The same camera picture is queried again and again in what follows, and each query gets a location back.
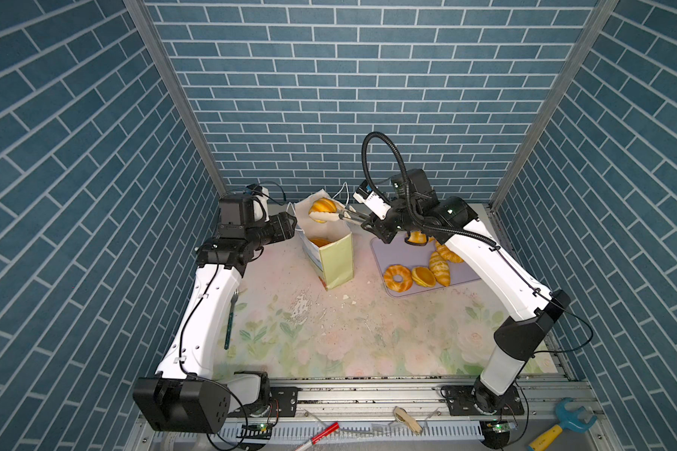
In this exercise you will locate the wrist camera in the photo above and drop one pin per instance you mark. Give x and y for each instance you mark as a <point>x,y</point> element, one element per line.
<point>259,202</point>
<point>366,196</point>

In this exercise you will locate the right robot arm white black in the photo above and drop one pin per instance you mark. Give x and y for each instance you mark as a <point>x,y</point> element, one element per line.
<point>533,309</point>

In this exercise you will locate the blue yellow toy wrench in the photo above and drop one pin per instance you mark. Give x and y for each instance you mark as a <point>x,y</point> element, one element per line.
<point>568,420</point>

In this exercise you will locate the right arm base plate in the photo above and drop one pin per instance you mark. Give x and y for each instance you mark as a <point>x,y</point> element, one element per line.
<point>465,400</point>

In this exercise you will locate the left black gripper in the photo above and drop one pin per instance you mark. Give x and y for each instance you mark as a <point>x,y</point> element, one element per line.
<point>280,227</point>

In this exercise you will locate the glazed orange donut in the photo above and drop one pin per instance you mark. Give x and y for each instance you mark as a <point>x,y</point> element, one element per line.
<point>398,278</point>

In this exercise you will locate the round orange bun half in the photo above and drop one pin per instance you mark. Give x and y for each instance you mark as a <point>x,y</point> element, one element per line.
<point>320,242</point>

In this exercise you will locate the small striped round bread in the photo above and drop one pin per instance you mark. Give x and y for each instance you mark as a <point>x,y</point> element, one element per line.
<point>323,210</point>

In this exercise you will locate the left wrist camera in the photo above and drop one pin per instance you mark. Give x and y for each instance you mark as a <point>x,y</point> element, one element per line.
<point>259,202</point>

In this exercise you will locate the lilac plastic tray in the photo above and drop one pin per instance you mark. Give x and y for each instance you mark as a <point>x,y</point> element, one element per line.
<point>412,264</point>

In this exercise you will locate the beige wooden piece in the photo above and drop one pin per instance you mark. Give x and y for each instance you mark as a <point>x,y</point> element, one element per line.
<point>403,417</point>

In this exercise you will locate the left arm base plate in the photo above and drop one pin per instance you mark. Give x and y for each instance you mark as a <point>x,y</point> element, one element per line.
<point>276,401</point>

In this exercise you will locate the red white marker pen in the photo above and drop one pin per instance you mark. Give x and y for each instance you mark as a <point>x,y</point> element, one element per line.
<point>318,437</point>

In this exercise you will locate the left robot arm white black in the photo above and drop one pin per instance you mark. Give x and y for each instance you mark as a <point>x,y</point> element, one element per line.
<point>183,395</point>

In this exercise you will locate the striped bread roll back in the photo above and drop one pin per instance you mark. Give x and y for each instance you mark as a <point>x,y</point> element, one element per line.
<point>416,238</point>

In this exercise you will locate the green handled fork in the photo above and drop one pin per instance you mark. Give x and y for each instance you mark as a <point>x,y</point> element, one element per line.
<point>232,305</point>

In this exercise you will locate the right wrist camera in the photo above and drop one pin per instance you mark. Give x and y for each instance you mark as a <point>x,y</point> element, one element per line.
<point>366,196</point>

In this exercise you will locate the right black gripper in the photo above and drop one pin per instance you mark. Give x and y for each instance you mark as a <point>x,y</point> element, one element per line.
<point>377,225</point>

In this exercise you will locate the long striped croissant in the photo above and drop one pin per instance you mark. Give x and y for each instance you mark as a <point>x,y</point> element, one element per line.
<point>440,268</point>

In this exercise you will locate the aluminium front rail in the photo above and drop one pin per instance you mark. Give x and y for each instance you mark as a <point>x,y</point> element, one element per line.
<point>532,397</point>

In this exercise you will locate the white green paper bag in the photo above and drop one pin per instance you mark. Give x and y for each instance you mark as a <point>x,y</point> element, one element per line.
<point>334,263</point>

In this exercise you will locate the small yellow egg tart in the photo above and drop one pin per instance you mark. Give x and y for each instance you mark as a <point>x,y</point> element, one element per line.
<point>423,277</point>

